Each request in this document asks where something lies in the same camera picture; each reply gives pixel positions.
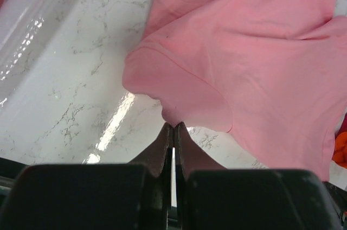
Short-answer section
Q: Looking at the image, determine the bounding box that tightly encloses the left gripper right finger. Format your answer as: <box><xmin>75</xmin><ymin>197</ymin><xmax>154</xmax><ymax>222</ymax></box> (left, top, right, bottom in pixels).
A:
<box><xmin>173</xmin><ymin>123</ymin><xmax>343</xmax><ymax>229</ymax></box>

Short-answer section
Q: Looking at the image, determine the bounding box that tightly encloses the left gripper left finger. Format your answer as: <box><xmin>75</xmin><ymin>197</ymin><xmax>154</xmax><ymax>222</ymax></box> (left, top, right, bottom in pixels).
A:
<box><xmin>1</xmin><ymin>124</ymin><xmax>173</xmax><ymax>229</ymax></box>

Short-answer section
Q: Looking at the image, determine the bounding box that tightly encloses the pink t shirt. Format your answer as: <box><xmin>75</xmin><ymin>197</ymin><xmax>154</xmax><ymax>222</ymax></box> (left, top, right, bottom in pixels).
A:
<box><xmin>123</xmin><ymin>0</ymin><xmax>346</xmax><ymax>181</ymax></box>

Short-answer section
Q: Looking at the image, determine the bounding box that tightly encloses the orange folded t shirt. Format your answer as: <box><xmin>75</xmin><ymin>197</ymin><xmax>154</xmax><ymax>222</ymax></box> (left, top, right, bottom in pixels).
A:
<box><xmin>332</xmin><ymin>132</ymin><xmax>347</xmax><ymax>169</ymax></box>

